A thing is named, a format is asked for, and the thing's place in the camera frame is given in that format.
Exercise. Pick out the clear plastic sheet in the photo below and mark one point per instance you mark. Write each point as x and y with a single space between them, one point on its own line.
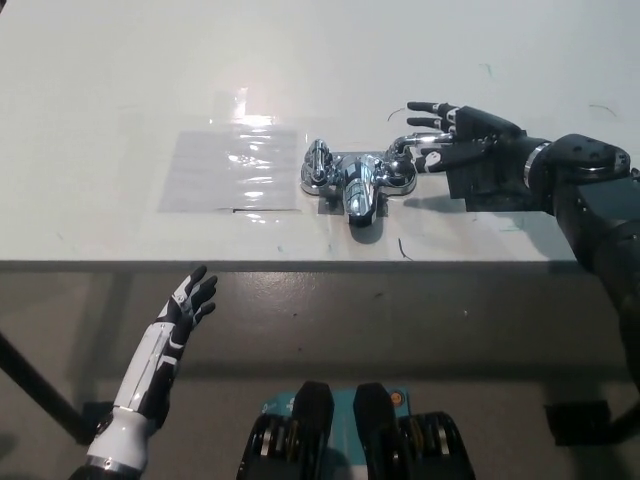
230 170

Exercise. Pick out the black diagonal table leg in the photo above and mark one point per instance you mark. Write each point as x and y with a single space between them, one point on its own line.
40 387

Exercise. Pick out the black teal robot torso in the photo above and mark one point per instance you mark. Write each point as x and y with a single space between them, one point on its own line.
312 430

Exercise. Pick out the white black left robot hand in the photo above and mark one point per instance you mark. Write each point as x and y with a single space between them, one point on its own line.
160 350

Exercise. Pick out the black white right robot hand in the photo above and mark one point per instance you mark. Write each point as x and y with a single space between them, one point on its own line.
480 135

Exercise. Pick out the chrome faucet body with spout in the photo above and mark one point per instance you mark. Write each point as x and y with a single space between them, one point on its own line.
357 192

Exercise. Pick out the black tape patch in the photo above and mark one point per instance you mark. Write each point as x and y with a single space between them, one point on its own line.
492 192

